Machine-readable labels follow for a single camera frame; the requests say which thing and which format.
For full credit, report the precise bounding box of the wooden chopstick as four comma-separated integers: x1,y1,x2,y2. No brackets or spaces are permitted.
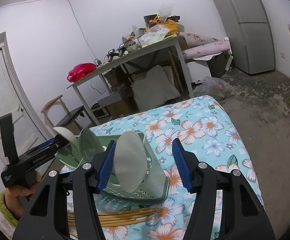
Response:
67,211,156,222
100,217,153,228
67,207,158,218

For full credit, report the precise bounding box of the white plastic spoon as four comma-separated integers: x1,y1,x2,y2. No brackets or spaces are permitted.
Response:
52,126,79,155

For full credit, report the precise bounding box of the beige rice paddle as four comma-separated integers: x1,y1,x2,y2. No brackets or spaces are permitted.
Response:
114,131,147,193

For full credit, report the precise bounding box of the metal spoon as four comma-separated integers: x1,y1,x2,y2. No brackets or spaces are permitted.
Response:
79,128,104,166

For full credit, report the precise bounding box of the left hand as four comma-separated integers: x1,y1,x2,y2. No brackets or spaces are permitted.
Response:
5,172,42,219

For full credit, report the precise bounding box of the green plastic utensil holder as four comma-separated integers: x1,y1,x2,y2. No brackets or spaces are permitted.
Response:
56,132,169,204

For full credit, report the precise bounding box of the wooden chair black seat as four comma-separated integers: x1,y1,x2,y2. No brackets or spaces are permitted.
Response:
41,94,93,135

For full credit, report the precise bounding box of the white door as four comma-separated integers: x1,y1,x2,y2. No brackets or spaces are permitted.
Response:
0,33,50,159

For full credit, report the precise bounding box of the floral blue tablecloth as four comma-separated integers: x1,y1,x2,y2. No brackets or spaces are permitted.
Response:
92,96,261,239

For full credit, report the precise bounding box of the red plastic bag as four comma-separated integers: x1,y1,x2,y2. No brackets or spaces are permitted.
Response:
67,63,97,83

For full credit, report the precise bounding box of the grey pillow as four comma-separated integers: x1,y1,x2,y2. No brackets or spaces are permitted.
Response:
131,65,181,112

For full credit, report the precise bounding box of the grey work table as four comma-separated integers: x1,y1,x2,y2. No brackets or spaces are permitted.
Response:
68,36,194,126

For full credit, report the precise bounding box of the silver refrigerator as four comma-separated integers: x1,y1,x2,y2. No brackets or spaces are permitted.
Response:
213,0,276,75

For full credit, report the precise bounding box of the pink floral roll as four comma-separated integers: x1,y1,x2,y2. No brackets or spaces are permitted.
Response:
178,33,231,60

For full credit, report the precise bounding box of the clear plastic bag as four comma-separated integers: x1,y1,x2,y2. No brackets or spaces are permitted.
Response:
138,24,169,47

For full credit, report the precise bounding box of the yellow bag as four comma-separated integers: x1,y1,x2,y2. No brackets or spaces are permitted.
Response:
153,15,180,36

